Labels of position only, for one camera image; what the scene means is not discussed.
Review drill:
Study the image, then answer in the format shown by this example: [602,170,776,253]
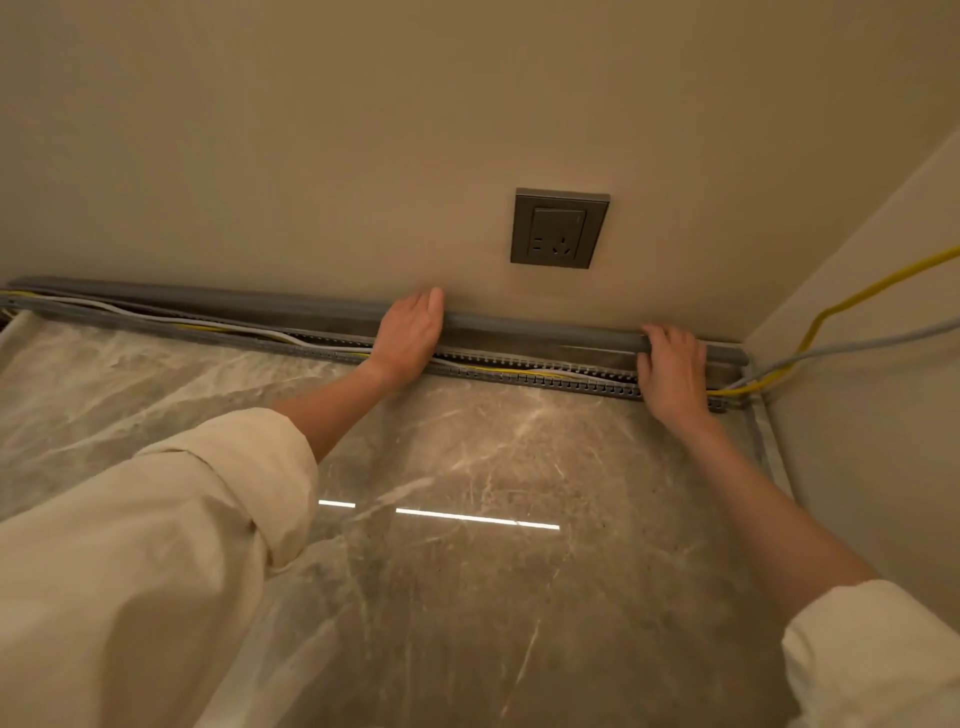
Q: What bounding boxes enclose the grey cable duct cover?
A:
[4,276,751,370]

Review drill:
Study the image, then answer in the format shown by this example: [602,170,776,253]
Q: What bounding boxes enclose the person's right forearm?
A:
[660,408,880,625]

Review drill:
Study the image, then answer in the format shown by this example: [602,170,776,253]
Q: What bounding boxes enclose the person's right hand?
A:
[635,323,711,426]

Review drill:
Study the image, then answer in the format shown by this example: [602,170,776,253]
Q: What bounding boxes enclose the person's left hand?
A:
[366,286,447,391]

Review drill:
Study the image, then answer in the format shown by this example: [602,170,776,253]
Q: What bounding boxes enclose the grey wall socket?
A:
[510,187,612,270]

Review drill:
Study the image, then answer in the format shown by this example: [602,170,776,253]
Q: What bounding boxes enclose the grey cable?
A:
[721,316,960,393]

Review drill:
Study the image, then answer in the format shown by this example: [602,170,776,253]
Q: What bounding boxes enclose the white cable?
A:
[15,294,640,381]

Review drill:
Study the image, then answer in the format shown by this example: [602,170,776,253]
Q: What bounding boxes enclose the cream right sleeve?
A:
[780,579,960,728]

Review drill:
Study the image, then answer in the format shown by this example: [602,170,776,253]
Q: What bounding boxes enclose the cream sleeve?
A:
[780,579,960,728]
[0,407,321,728]

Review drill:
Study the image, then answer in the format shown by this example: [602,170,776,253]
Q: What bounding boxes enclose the person's left forearm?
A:
[270,361,410,466]

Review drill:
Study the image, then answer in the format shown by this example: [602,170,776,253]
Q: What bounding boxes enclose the clear plastic floor film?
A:
[0,310,421,728]

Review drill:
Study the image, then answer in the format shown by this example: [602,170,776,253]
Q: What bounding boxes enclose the yellow cable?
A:
[0,244,960,399]

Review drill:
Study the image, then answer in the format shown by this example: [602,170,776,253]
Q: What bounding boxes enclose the grey slotted cable duct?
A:
[0,292,751,415]

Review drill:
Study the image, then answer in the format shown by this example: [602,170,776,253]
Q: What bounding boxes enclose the cream left sleeve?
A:
[0,407,321,728]

